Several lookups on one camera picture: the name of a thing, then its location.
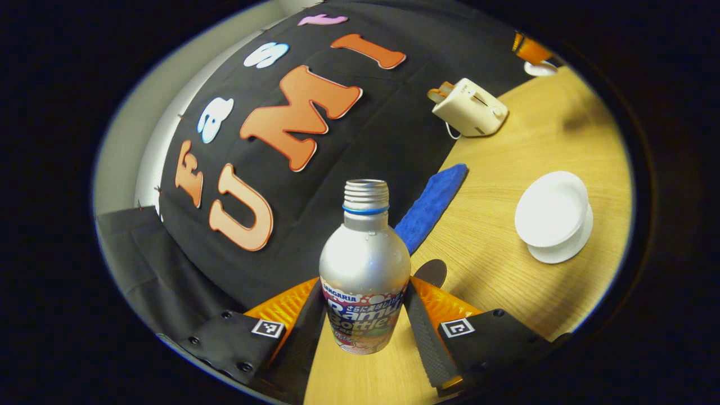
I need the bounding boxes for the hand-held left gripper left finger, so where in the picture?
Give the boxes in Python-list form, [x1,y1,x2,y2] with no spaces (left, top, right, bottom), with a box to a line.
[180,277,327,403]

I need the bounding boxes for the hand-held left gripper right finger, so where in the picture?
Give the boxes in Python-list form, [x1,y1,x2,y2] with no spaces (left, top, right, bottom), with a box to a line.
[402,276,563,394]

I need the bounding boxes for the white teacup lid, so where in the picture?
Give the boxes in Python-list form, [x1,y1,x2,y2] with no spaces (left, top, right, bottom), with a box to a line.
[524,60,559,77]

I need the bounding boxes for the dark round coaster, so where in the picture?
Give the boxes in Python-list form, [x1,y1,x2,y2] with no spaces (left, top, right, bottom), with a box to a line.
[413,259,448,289]

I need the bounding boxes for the silver water bottle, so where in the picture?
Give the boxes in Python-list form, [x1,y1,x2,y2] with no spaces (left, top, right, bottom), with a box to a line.
[319,179,411,355]

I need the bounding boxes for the white teacup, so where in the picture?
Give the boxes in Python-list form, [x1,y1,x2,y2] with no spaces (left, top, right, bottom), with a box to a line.
[515,170,594,265]

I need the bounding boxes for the cream toaster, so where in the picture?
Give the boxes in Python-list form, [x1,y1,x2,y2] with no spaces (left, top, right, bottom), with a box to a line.
[432,78,510,137]

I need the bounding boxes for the blue towel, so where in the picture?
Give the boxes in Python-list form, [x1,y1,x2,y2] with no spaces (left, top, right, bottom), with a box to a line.
[394,163,469,257]

